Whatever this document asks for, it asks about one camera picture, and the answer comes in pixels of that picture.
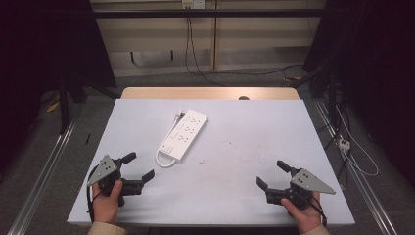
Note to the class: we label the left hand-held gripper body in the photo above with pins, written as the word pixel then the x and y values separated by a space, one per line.
pixel 107 178

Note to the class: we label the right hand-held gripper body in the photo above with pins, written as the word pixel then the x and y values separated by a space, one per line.
pixel 303 187

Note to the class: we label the person's left hand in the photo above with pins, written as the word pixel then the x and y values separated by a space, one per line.
pixel 106 204

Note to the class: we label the person's right hand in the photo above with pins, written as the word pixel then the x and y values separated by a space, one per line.
pixel 305 215

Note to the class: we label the small black floor item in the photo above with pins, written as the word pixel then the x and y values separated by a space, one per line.
pixel 87 138

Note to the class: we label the black metal stand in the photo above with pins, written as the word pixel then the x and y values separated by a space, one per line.
pixel 64 104

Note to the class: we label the light wooden table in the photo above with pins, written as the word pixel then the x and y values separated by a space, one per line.
pixel 208 93

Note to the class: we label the black curtain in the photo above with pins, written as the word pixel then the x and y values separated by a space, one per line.
pixel 368 65
pixel 42 49

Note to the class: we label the aluminium floor rail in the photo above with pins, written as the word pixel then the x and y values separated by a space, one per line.
pixel 355 173
pixel 42 178

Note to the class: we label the black horizontal frame bar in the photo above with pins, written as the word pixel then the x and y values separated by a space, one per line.
pixel 208 13

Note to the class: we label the white wall outlet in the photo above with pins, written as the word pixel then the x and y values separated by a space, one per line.
pixel 193 3

